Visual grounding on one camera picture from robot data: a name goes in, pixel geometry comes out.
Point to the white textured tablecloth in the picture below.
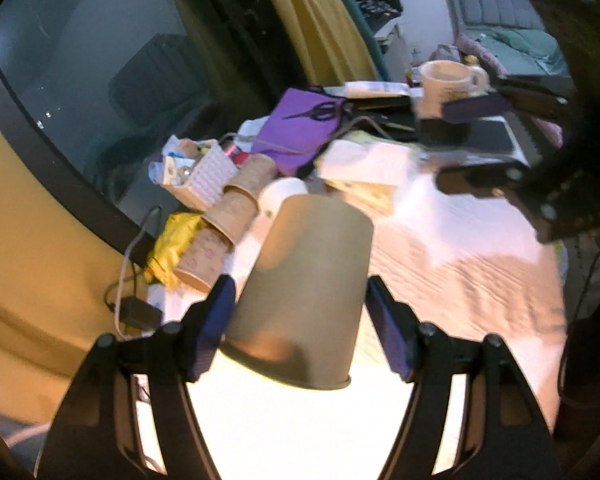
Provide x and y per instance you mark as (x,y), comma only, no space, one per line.
(472,267)

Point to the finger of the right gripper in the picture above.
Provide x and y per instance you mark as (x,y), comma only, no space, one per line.
(477,181)
(490,104)

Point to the black power adapter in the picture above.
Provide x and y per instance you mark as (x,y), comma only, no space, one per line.
(139,315)

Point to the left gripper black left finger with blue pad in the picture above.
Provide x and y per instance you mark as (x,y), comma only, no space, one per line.
(127,413)

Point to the brown paper cup at back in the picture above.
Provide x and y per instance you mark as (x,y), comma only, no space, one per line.
(253,176)

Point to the black scissors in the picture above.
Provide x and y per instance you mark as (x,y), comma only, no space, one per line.
(321,112)

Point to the yellow plastic bag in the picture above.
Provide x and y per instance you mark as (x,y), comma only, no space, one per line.
(180,230)

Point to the white ceramic mug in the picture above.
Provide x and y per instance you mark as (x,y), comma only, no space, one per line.
(444,81)

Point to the purple cloth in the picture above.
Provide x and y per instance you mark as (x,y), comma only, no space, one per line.
(294,144)

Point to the white paper cup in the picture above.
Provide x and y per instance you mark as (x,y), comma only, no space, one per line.
(274,194)

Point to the plain brown paper cup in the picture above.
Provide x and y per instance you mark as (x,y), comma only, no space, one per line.
(298,315)

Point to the white woven basket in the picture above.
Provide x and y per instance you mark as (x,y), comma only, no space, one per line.
(194,172)

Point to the yellow curtain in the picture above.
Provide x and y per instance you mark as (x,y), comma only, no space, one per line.
(329,46)

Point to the patterned brown paper cup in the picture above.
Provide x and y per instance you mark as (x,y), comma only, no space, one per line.
(232,215)

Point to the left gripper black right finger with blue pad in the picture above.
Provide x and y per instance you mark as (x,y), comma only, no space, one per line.
(471,414)

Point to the yellow tissue box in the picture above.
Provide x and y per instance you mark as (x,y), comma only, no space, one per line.
(367,167)

